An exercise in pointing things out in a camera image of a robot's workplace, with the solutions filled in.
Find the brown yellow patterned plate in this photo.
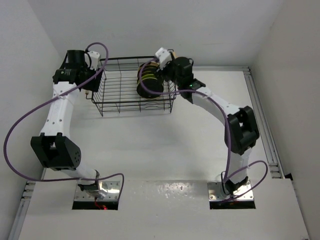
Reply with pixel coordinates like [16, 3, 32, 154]
[139, 61, 159, 69]
[138, 66, 158, 74]

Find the black glossy plate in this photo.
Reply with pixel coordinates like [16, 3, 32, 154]
[136, 77, 164, 98]

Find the lime green plate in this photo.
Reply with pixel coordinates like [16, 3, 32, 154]
[137, 71, 158, 79]

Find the beige plate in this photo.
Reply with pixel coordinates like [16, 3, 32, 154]
[141, 96, 161, 101]

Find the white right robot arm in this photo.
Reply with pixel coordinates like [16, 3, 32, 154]
[159, 56, 260, 195]

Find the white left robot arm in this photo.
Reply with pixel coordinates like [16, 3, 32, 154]
[30, 50, 108, 200]

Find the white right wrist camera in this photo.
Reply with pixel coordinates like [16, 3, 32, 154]
[154, 47, 173, 70]

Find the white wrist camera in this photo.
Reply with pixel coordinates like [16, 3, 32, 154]
[87, 51, 101, 71]
[154, 47, 173, 70]

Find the black wire dish rack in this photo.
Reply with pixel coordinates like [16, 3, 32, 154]
[86, 55, 176, 117]

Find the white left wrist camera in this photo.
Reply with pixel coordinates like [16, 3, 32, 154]
[87, 51, 101, 71]

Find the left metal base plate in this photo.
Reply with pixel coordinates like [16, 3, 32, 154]
[74, 180, 121, 202]

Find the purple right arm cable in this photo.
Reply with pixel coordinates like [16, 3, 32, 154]
[138, 56, 269, 202]

